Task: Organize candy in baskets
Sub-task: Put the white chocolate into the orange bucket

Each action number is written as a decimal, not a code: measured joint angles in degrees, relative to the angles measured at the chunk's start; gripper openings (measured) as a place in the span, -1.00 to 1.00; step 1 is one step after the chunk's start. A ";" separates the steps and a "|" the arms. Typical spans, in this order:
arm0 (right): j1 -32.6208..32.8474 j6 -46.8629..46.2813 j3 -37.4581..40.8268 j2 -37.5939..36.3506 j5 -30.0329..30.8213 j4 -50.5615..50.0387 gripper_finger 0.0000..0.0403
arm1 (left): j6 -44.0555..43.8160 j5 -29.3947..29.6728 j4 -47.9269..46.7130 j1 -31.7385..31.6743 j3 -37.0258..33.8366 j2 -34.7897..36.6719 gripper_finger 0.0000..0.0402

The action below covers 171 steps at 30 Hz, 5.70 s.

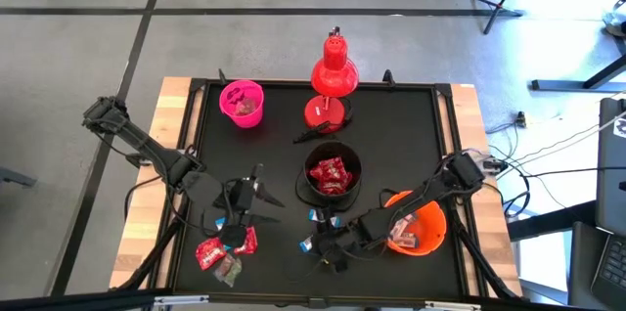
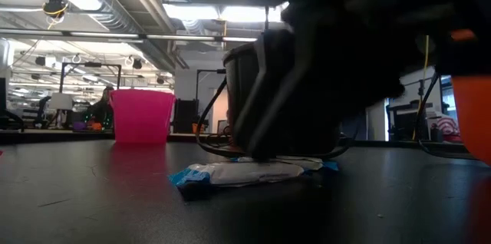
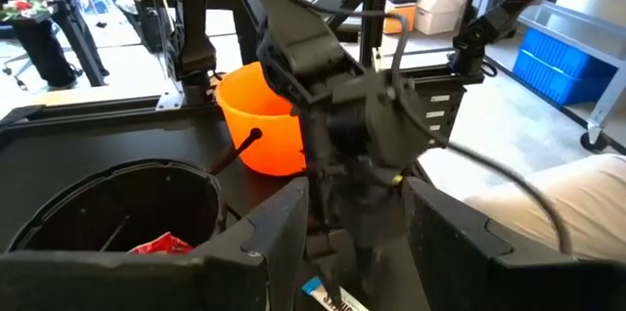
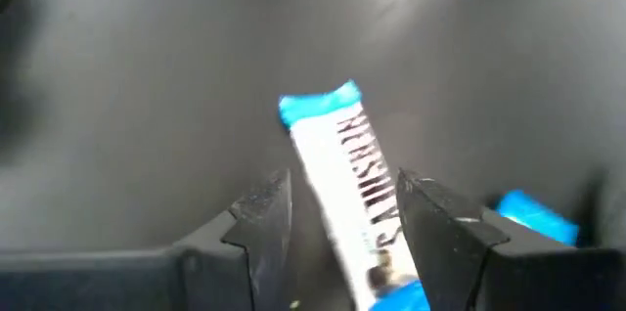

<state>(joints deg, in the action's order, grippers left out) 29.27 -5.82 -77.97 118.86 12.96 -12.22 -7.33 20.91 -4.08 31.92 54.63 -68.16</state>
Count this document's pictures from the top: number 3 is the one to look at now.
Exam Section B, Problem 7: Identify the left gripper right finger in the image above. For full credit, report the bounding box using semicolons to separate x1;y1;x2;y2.
403;176;626;311

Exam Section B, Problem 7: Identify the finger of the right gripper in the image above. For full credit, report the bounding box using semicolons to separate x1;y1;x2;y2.
307;230;343;297
351;230;392;297

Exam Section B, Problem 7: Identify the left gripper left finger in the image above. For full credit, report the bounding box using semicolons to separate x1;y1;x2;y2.
0;176;310;311

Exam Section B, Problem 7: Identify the white blue Hershey's bar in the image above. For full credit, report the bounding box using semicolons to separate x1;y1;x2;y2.
300;275;371;311

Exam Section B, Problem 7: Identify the red Skittles packet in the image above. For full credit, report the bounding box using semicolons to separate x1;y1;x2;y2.
127;231;196;256

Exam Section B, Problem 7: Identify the orange plastic bucket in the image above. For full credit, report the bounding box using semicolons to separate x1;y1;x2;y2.
209;60;314;178

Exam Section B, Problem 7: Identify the black plastic bucket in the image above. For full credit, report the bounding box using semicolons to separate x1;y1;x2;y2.
7;157;229;253

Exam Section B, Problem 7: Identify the black labelled hub box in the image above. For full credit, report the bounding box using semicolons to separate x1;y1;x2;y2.
413;73;469;149

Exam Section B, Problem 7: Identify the orange cardboard box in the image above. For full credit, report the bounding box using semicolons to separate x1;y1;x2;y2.
382;3;417;36

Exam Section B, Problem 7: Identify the white cardboard box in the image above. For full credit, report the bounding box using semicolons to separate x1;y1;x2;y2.
414;0;470;36

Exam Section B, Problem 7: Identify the blue plastic crate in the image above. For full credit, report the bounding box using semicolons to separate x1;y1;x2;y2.
511;26;618;107

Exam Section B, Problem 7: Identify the grey metal shelf rack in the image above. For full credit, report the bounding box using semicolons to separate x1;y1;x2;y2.
469;0;626;156

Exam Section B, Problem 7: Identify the person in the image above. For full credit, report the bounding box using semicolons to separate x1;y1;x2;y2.
0;0;112;90

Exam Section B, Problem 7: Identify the red white flower bunch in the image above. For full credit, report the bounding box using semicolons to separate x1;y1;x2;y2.
0;0;58;22

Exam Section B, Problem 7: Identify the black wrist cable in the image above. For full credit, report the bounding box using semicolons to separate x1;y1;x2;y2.
385;10;574;257

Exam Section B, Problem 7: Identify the black camera rig frame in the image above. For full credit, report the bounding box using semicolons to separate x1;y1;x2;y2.
359;0;586;80

